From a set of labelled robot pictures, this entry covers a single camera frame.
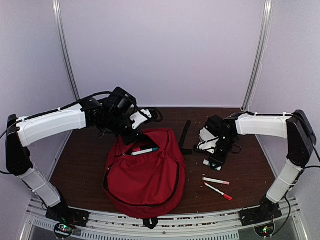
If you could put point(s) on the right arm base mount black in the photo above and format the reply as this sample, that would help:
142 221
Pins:
259 214

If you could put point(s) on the pink highlighter marker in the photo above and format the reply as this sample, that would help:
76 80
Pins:
136 149

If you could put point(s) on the white scalloped bowl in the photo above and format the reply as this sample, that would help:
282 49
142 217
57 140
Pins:
205 135

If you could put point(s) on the red backpack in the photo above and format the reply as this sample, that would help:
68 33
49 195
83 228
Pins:
149 185

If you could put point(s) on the white green glue stick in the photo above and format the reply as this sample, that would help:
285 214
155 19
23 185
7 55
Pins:
206 163

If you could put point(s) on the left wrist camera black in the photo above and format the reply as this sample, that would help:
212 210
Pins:
139 118

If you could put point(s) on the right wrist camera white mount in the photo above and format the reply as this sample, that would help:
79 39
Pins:
206 146

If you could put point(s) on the aluminium corner post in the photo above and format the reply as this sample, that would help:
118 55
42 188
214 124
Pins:
64 48
261 48

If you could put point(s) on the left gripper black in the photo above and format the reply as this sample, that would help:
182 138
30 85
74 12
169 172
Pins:
137 134

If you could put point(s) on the white pen pink cap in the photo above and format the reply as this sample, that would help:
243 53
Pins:
217 181

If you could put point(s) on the right aluminium corner post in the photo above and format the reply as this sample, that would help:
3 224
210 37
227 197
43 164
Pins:
261 48

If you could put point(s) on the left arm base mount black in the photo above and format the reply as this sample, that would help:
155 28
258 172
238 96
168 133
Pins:
67 215

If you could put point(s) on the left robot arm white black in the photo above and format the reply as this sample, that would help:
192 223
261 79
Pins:
118 113

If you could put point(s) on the left aluminium corner post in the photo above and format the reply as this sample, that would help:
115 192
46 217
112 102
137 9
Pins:
64 48

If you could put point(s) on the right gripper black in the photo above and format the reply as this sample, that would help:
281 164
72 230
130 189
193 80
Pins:
219 161

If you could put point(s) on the white black marker teal cap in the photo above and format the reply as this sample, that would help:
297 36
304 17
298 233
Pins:
144 151

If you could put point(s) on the aluminium front rail frame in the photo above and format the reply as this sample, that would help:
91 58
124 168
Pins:
220 225

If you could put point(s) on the white pen red cap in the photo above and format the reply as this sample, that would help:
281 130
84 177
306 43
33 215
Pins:
229 198

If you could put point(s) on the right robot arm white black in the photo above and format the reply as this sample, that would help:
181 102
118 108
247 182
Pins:
219 135

